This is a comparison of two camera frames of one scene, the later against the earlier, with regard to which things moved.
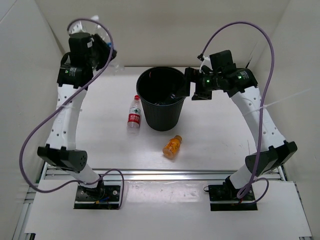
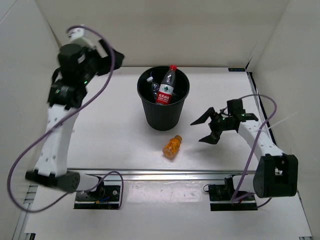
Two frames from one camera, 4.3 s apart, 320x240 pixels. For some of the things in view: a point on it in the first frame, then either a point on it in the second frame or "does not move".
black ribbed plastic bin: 161,90 does not move
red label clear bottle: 134,116 to 164,95
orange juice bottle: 172,146 does not move
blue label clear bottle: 94,26 to 154,86
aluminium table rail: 168,174 does not move
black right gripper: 190,76 to 214,137
